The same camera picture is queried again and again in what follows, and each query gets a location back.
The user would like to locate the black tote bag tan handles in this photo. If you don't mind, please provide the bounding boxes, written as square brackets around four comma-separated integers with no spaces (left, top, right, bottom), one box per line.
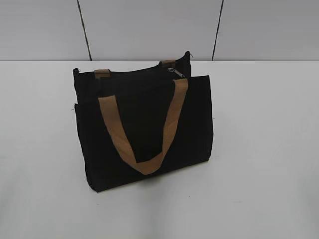
[73,52,214,192]

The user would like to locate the silver zipper pull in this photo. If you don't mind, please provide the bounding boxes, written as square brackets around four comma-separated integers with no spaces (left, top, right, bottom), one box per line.
[168,68,185,78]

